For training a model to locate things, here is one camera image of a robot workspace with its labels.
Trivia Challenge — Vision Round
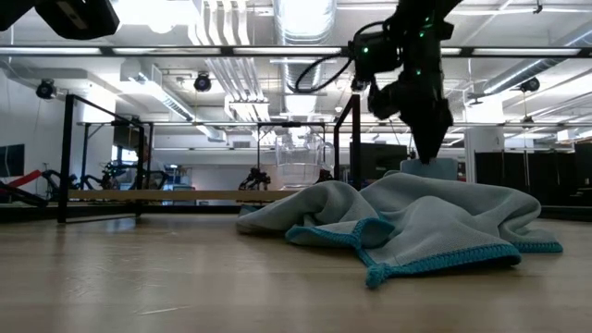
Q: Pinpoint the small black background robot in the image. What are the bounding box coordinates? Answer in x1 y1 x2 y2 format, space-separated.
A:
238 166 273 191

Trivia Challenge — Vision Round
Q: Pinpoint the silver round air duct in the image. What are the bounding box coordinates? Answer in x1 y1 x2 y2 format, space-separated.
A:
272 0 339 117

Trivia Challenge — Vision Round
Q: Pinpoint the wooden shelf with black frame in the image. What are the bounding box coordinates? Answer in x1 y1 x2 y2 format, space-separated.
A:
57 93 363 225

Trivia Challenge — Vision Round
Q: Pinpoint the person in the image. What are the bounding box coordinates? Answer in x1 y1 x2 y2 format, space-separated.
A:
141 142 167 186

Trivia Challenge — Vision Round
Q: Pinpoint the black metal rig frame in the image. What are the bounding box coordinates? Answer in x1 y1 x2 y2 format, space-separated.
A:
0 44 592 222

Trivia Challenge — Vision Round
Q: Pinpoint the black partition wall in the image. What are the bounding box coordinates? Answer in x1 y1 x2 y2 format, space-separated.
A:
475 141 592 207

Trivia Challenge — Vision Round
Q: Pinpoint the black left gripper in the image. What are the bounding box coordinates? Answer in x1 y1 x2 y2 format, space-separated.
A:
0 0 120 41

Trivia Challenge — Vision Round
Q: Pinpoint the clear glass mug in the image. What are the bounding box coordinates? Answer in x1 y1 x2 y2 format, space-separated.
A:
276 130 336 190

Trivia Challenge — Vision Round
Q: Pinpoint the black camera cable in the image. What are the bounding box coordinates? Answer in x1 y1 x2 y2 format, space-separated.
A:
294 53 355 94

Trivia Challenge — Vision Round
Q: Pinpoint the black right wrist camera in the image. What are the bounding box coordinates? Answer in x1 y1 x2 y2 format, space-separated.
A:
349 31 404 93

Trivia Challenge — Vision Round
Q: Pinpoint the black wall monitor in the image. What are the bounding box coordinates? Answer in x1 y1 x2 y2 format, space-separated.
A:
0 143 25 178

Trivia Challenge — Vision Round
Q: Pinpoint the teal microfibre cloth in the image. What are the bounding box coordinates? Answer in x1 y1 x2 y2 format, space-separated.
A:
235 171 564 290

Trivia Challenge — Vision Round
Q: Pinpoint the light blue ceramic mug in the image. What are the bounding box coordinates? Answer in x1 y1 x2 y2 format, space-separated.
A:
400 157 459 181

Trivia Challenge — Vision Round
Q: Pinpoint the white building column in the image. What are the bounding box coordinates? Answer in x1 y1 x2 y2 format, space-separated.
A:
464 99 505 184

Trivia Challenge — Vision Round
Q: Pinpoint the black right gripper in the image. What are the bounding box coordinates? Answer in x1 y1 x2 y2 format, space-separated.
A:
368 45 454 165

